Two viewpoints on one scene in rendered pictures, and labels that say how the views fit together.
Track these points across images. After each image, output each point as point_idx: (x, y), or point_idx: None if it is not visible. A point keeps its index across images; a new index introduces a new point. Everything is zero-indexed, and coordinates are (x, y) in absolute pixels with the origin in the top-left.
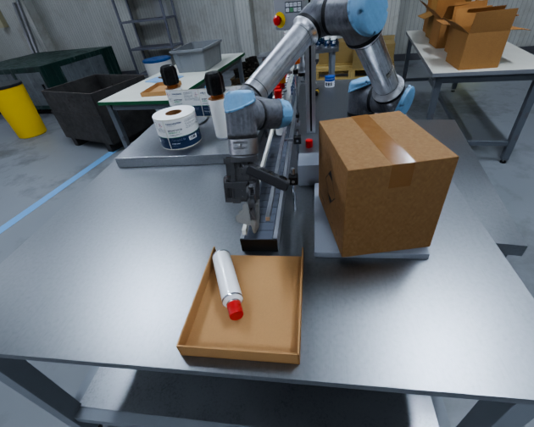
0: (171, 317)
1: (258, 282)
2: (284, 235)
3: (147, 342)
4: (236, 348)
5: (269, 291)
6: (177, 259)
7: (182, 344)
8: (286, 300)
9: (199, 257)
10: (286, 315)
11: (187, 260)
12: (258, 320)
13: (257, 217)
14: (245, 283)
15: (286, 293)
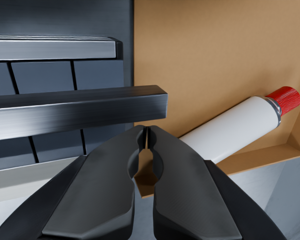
0: (239, 176)
1: (211, 73)
2: (27, 17)
3: (261, 182)
4: None
5: (233, 46)
6: (144, 225)
7: (289, 148)
8: (262, 2)
9: (140, 199)
10: (288, 3)
11: (146, 212)
12: (280, 59)
13: (172, 157)
14: (208, 100)
15: (247, 2)
